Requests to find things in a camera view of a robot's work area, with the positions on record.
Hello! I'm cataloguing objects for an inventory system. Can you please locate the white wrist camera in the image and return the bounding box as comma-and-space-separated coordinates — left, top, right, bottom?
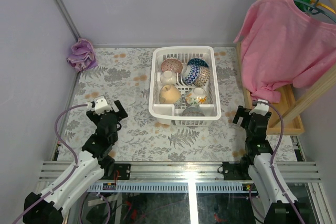
249, 99, 269, 116
87, 95, 112, 115

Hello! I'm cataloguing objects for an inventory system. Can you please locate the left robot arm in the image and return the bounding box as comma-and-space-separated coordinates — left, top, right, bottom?
21, 96, 128, 223

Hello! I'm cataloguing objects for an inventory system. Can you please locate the pink t-shirt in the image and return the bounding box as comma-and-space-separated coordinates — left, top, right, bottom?
234, 0, 335, 103

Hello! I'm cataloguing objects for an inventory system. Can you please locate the yellow rimmed bottom bowl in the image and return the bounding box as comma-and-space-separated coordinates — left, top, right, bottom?
159, 84, 181, 104

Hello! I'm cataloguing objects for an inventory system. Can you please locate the purple folded cloth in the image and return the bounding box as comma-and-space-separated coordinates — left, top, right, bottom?
67, 38, 98, 72

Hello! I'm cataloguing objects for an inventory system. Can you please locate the white plastic dish rack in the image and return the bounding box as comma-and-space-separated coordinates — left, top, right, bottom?
149, 46, 222, 126

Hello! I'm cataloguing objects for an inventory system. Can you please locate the orange flower pattern bowl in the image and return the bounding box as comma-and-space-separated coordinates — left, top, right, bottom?
185, 87, 208, 106

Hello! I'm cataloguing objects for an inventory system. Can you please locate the brown checker pattern bowl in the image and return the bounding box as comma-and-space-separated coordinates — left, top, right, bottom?
195, 66, 211, 87

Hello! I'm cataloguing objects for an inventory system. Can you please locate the blue triangle pattern bowl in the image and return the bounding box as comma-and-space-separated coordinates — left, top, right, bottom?
187, 58, 209, 68

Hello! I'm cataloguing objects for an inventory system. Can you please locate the green clothes hanger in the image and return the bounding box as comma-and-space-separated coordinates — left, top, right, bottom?
293, 0, 335, 15

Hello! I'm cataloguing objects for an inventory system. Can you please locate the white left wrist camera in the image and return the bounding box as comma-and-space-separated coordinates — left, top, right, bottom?
87, 95, 112, 115

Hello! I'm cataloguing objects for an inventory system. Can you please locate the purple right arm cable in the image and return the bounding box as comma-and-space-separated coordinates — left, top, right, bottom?
248, 100, 307, 224

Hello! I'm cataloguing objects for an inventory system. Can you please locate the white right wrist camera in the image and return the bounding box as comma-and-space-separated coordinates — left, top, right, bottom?
249, 99, 269, 116

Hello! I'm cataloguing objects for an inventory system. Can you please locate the red eye pattern bowl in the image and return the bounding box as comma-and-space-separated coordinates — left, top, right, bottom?
161, 58, 183, 73

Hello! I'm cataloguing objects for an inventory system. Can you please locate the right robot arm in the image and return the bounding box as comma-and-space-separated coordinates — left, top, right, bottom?
233, 100, 309, 223

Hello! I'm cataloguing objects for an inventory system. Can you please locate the aluminium mounting rail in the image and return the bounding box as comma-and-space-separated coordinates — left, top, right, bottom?
38, 161, 321, 183

